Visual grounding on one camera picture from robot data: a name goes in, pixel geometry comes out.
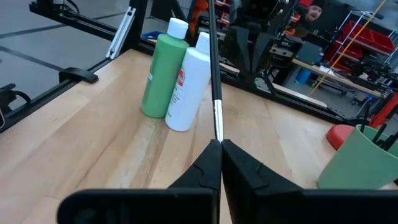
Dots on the red desk lamp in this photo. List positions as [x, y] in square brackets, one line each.
[340, 135]

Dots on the long wooden workbench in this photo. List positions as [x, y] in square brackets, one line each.
[335, 77]

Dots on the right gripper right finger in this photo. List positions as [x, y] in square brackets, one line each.
[295, 207]

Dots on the large green paint bottle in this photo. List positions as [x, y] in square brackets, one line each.
[164, 71]

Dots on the black paintbrush silver ferrule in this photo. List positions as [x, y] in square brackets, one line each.
[379, 133]
[214, 62]

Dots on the blue plastic bin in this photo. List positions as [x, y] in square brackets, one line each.
[302, 76]

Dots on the parts bin shelf rack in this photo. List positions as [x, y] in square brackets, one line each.
[199, 14]

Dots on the person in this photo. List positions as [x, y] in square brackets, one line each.
[312, 12]

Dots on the red shelf rack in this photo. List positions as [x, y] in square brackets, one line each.
[367, 39]

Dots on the silver aluminium bar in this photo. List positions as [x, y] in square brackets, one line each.
[121, 34]

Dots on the light green plastic cup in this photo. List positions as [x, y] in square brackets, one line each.
[357, 165]

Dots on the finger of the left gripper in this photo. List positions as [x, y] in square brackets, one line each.
[242, 49]
[262, 53]

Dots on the black paintbrush gold ferrule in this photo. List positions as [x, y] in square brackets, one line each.
[390, 141]

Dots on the black table edge clamp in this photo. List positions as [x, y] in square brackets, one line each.
[77, 75]

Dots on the large white paint bottle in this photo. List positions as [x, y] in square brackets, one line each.
[189, 93]

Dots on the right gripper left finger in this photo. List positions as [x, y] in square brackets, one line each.
[155, 207]

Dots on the grey box device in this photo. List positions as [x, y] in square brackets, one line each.
[309, 53]

